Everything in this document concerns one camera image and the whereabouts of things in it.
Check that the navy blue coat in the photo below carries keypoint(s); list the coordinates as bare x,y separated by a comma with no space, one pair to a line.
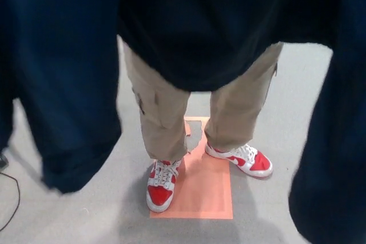
57,84

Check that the person's right red white sneaker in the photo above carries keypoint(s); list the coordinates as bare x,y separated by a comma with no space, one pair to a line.
160,195

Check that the person's red white sneaker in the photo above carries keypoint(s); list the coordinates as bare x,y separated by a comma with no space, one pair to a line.
257,164
160,195

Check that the person's left red white sneaker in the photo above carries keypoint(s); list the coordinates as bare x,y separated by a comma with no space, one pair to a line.
257,164

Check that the beige cargo trousers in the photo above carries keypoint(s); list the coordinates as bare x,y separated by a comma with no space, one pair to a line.
160,107

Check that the orange floor marker sheet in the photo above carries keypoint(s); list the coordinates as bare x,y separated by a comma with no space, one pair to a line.
206,192

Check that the small dark floor device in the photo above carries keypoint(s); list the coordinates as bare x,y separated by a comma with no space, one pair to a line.
3,162

